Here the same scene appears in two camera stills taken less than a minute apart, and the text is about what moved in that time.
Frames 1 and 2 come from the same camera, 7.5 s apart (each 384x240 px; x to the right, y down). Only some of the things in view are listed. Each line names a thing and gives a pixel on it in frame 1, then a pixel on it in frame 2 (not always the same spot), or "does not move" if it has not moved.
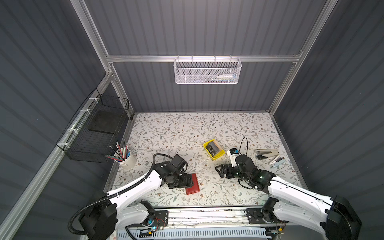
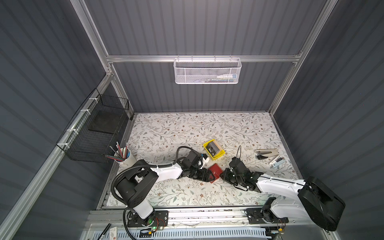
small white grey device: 277,161 does not move
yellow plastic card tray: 214,149 does not move
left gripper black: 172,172 -> 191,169
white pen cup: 123,157 does not move
